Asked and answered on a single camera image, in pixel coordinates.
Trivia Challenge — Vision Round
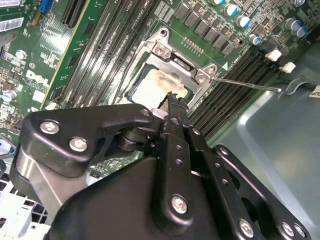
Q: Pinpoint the thin wire locking lever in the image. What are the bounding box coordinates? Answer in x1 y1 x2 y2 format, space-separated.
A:
209 76 283 93

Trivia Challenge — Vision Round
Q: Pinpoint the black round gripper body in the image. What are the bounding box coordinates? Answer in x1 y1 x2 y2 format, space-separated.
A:
46 156 242 240

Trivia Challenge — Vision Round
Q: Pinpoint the metal socket cover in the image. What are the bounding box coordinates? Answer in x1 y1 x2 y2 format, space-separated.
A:
119 41 213 111

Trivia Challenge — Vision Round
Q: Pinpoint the silver square CPU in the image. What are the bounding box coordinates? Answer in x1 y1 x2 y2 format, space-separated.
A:
124 67 189 111

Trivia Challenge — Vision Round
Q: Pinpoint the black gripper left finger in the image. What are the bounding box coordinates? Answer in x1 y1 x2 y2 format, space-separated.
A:
9 91 197 235

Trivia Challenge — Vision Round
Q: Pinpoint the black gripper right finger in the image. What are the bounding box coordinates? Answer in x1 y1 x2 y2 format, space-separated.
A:
174 95 311 240

